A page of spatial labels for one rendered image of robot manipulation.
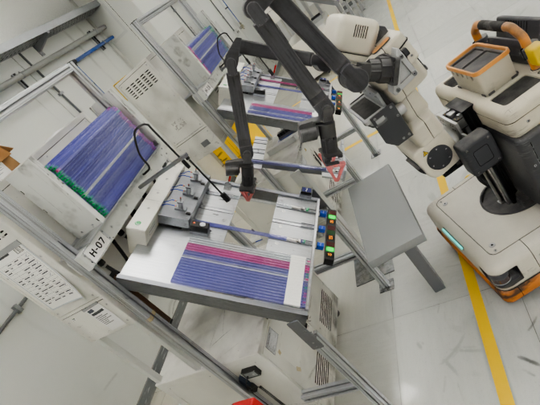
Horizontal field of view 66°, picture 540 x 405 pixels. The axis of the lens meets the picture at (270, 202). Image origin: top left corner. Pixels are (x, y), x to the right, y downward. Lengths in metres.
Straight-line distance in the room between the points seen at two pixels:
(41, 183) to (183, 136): 1.45
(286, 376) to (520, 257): 1.06
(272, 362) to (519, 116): 1.31
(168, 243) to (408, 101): 1.10
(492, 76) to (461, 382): 1.21
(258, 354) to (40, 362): 1.68
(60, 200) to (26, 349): 1.59
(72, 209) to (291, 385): 1.14
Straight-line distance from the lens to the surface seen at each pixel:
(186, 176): 2.01
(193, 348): 1.81
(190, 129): 2.88
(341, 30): 1.53
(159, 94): 2.84
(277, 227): 1.85
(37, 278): 1.84
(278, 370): 1.87
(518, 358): 2.00
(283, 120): 2.69
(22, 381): 3.04
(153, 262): 1.69
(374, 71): 1.43
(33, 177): 1.64
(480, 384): 1.99
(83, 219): 1.66
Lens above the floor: 1.67
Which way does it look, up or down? 24 degrees down
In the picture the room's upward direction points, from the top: 42 degrees counter-clockwise
